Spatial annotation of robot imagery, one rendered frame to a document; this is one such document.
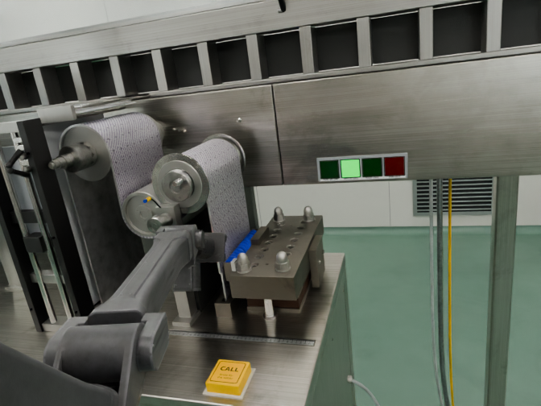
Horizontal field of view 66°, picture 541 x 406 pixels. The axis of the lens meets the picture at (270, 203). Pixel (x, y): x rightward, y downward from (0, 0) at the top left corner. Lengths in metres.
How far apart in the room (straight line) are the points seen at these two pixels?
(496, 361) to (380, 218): 2.24
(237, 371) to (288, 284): 0.22
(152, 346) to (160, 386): 0.50
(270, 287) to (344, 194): 2.78
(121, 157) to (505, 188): 1.10
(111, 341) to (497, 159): 1.03
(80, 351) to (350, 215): 3.41
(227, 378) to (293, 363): 0.14
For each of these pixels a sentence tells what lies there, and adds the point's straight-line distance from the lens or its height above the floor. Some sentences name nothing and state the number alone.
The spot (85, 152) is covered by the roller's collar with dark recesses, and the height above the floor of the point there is 1.35.
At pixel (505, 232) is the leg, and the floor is 0.92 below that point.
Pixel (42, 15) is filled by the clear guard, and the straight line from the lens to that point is 1.56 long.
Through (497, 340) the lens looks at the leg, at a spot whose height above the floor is 0.52.
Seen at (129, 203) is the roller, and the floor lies 1.20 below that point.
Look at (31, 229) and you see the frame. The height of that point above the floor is 1.18.
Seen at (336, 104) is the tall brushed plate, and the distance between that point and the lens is 1.19.
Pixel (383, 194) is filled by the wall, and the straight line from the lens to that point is 3.68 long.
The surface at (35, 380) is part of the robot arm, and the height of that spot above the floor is 1.31.
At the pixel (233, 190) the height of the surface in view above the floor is 1.18.
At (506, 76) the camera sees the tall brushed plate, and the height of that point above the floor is 1.39.
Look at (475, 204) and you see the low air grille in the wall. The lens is 3.75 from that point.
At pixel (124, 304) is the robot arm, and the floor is 1.24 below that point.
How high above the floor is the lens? 1.48
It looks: 18 degrees down
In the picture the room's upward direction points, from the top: 7 degrees counter-clockwise
